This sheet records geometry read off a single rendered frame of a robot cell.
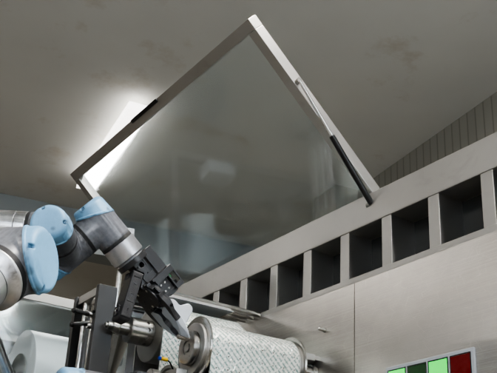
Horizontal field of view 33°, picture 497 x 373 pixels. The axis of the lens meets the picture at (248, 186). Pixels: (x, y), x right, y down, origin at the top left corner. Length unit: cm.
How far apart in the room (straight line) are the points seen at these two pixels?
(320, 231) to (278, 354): 39
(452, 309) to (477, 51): 276
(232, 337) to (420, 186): 54
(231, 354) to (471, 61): 287
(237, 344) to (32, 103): 338
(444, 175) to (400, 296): 28
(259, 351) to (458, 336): 46
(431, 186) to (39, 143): 390
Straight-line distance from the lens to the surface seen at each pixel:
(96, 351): 211
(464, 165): 186
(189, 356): 189
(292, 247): 228
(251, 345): 192
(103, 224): 184
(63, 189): 613
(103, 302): 214
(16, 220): 173
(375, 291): 196
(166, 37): 432
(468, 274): 176
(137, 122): 253
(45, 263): 147
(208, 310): 228
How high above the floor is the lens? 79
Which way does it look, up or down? 25 degrees up
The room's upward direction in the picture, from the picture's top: 3 degrees clockwise
